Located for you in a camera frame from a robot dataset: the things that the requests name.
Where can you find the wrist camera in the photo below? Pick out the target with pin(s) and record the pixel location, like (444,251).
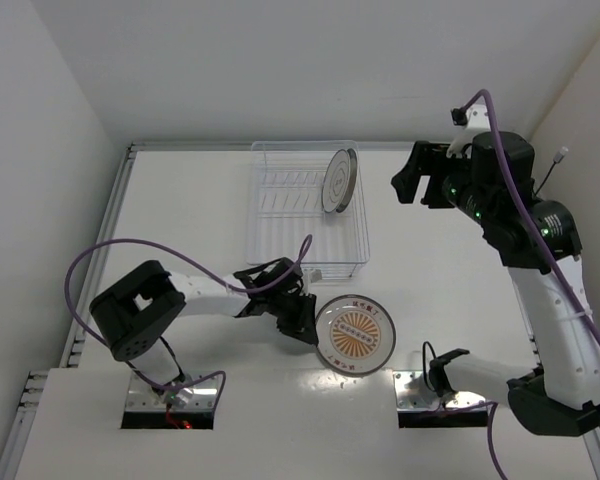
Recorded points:
(314,275)
(473,120)

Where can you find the clear wire dish rack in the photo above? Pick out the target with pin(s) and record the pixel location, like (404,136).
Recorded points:
(285,207)

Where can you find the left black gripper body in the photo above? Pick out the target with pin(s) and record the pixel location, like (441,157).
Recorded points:
(290,310)

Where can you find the green rimmed white plate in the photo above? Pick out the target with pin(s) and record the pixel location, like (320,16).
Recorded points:
(335,183)

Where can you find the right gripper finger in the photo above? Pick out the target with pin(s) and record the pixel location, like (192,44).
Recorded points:
(425,157)
(405,185)

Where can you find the orange sunburst plate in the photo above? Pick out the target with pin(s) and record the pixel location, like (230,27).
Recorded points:
(356,335)

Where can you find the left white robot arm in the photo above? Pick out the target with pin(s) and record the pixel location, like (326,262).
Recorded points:
(133,314)

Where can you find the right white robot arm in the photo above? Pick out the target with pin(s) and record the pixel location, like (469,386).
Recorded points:
(541,250)

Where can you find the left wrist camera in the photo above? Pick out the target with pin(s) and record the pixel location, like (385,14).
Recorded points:
(314,275)

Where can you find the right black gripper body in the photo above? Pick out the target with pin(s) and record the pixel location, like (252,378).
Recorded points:
(434,174)

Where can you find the metal base plate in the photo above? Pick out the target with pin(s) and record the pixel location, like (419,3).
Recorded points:
(412,396)
(200,398)

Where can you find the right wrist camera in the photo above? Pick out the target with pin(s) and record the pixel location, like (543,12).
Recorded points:
(473,120)

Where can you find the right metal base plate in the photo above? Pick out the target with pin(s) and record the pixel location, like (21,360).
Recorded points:
(412,396)

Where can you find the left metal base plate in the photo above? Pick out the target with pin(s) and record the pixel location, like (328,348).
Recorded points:
(200,398)

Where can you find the blue rimmed white plate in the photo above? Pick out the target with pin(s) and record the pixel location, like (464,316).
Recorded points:
(354,170)

